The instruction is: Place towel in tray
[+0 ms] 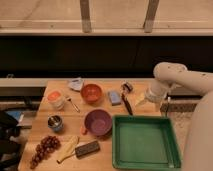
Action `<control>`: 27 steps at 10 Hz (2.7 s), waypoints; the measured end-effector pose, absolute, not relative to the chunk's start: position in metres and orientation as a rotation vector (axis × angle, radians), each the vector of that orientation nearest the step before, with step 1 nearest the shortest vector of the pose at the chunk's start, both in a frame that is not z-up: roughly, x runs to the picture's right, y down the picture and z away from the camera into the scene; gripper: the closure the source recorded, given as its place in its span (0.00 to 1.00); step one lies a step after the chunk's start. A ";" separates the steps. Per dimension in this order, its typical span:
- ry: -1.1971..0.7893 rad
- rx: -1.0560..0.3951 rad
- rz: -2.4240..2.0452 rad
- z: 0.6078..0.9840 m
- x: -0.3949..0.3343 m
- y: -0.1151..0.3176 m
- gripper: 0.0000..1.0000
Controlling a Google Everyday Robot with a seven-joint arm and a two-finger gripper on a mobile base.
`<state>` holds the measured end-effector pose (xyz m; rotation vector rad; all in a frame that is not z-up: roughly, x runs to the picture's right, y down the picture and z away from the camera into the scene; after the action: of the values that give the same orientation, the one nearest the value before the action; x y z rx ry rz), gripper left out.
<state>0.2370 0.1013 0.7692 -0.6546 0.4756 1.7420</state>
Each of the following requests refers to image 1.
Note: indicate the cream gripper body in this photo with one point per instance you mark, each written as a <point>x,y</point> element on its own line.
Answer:
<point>141,100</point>

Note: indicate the white blue towel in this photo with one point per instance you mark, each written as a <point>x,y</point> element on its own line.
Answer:
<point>76,84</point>

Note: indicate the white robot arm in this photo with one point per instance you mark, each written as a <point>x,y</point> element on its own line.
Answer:
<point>197,144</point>

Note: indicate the green plastic tray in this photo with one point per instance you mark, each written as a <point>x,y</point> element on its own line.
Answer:
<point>144,143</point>

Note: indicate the black dish brush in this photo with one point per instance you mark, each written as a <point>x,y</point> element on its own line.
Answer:
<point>126,89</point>

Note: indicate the blue sponge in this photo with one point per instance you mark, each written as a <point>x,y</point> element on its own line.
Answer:
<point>114,98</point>

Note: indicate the purple bowl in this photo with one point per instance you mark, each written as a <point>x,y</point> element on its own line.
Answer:
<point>98,122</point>

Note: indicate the orange bowl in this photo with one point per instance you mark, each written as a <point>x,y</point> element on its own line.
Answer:
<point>91,93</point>

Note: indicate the small orange carrot piece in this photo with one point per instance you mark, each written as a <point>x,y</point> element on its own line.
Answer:
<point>83,130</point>

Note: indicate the dark grey sponge block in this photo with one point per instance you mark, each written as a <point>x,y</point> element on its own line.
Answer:
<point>87,149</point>

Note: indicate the metal spoon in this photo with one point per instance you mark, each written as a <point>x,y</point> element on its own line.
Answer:
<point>73,104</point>

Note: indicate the white cup orange lid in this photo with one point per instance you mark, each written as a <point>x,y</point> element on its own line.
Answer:
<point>56,99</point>

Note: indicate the blue metal cup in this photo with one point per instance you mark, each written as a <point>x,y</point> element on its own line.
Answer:
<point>55,123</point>

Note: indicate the bunch of red grapes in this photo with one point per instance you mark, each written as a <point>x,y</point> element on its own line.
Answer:
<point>43,150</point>

